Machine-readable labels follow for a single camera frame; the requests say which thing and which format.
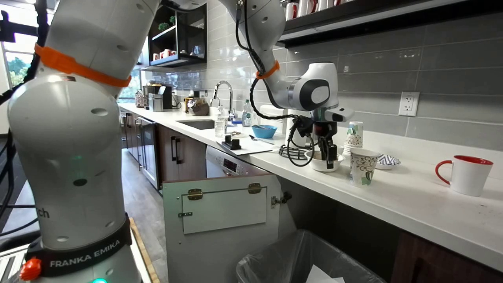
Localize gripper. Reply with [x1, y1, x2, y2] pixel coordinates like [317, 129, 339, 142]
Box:
[313, 121, 338, 171]

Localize white bowl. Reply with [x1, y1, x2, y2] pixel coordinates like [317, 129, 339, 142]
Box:
[305, 151, 345, 173]

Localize blue bowl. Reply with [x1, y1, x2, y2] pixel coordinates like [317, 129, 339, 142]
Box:
[251, 125, 278, 139]

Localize bin with grey bag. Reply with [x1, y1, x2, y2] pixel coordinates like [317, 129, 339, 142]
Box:
[236, 230, 388, 283]

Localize stack of paper cups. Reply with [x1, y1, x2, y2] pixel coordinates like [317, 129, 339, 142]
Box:
[343, 121, 364, 156]

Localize patterned paper cup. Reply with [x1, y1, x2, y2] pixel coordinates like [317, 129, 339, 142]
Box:
[350, 148, 381, 187]

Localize small dish with patterned napkin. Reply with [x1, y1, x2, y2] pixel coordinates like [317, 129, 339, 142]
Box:
[375, 154, 402, 171]

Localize knife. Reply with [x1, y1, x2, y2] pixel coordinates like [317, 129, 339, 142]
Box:
[248, 134, 275, 145]

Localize white cutting board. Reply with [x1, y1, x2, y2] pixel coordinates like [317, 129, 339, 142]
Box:
[216, 137, 275, 156]

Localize dish soap bottle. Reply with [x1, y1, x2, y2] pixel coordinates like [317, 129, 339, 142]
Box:
[242, 99, 253, 127]

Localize black block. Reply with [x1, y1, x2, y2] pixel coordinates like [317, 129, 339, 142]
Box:
[223, 134, 242, 151]

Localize dishwasher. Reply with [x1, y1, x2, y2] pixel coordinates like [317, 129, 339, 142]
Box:
[205, 145, 272, 178]

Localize clear water bottle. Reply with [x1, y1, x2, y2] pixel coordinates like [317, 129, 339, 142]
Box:
[214, 105, 227, 138]

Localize chrome tap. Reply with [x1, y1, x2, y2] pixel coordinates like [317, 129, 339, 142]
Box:
[212, 80, 237, 121]

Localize sink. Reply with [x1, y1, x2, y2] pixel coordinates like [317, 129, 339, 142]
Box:
[176, 119, 216, 130]

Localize brown basket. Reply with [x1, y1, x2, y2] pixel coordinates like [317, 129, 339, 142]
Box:
[187, 97, 210, 117]

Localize brown cabinet door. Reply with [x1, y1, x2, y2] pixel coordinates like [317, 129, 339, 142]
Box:
[157, 124, 207, 183]

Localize white cabinet door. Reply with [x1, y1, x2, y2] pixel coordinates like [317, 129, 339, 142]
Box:
[162, 174, 284, 283]

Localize row of mugs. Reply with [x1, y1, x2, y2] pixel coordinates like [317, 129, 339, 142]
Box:
[285, 0, 343, 21]

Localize coffee machine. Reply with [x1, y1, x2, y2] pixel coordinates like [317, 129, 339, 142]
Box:
[142, 84, 174, 112]

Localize under-counter fridge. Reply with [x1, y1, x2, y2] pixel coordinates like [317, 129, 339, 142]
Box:
[135, 116, 161, 191]

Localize window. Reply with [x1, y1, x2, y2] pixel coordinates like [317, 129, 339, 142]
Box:
[0, 3, 40, 92]

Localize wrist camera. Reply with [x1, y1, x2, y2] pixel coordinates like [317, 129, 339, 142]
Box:
[291, 115, 314, 136]

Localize black wire trivet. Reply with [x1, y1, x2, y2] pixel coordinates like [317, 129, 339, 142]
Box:
[279, 144, 312, 160]

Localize white wall socket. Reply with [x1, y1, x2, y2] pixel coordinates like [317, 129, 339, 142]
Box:
[398, 92, 420, 117]

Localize white mug with red handle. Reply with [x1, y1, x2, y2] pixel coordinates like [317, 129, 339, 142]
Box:
[435, 155, 494, 197]

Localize dark wall shelf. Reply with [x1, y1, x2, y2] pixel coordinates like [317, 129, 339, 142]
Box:
[277, 0, 503, 48]

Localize black door handle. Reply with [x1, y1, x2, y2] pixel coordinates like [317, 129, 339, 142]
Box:
[171, 136, 185, 165]

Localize black wall cabinet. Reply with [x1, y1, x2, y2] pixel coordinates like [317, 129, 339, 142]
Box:
[147, 3, 208, 68]

